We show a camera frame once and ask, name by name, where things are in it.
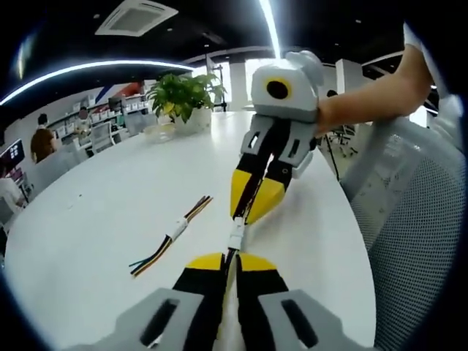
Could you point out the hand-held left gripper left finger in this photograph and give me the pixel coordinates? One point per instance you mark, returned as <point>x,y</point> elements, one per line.
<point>197,292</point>

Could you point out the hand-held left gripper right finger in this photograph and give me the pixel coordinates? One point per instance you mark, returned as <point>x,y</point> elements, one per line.
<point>259,292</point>

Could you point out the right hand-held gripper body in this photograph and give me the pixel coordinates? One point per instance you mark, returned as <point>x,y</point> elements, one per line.
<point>292,106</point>

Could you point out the black office chair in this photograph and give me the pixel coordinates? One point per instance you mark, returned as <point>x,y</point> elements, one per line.
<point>342,139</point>

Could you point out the white plant pot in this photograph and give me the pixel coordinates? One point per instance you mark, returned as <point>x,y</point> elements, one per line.
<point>199,122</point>

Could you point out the black tripod stand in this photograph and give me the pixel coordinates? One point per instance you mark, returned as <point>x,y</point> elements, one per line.
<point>220,87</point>

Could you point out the straight ceiling light strip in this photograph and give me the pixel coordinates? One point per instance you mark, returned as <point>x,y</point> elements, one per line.
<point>272,25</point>

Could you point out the green potted plant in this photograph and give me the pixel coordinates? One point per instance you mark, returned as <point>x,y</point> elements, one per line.
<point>183,91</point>

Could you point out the white office chair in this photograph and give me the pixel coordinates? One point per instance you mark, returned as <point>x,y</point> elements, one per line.
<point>101,135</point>

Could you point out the shelves with white bins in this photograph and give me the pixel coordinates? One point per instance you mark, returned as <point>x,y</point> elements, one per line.
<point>109,109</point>

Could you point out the grey mesh office chair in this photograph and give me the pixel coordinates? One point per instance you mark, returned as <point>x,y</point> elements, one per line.
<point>420,219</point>

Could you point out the ceiling air conditioner vent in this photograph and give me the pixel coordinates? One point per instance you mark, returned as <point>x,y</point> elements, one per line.
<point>135,18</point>

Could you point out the curved ceiling light strip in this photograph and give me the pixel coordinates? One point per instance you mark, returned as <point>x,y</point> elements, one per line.
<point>73,71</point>

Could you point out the dark computer monitor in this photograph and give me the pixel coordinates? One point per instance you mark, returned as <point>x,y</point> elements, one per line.
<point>12,150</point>

